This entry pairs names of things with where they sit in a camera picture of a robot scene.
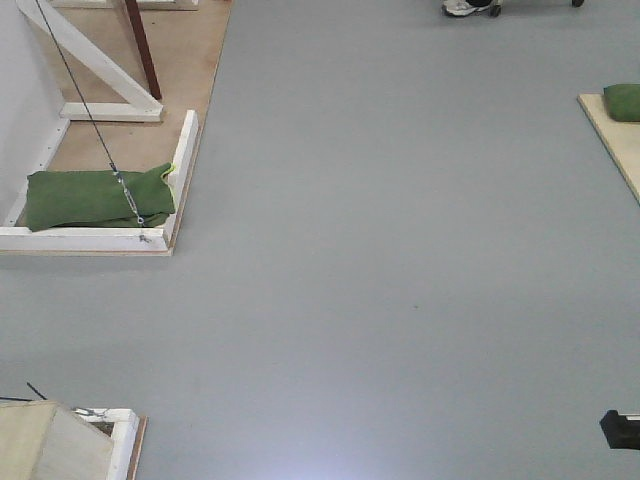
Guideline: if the brown wooden door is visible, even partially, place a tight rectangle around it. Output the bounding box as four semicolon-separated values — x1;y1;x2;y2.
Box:
124;0;162;100

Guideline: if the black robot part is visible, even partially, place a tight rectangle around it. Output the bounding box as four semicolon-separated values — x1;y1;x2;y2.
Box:
599;410;640;450

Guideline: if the green sandbag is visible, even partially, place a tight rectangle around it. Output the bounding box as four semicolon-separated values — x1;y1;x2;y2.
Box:
23;163;175;232
603;84;640;122

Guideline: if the white sneaker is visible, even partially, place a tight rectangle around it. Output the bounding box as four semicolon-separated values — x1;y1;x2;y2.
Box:
441;0;493;18

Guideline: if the white horizontal foot beam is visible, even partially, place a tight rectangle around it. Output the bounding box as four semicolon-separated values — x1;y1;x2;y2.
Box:
59;102;164;123

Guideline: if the white diagonal brace beam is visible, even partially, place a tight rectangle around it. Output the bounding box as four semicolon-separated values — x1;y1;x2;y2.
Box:
16;1;163;109

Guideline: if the plywood platform right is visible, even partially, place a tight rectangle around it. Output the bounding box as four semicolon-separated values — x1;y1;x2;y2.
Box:
577;94;639;202

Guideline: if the green sandbag far right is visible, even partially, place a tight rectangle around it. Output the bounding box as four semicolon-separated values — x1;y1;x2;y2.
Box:
603;84;640;122

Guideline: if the white wooden rail side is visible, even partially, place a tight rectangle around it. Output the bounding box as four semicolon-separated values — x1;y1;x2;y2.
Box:
163;110;200;255

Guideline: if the white wooden rail front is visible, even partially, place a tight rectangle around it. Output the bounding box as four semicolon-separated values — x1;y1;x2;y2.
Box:
1;227;170;253

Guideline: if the black steel guy wire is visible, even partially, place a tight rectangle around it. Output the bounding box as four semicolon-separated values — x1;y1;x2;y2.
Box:
33;0;149;232

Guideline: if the white panel wall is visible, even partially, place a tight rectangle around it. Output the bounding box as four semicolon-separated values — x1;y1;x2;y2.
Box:
1;1;63;218

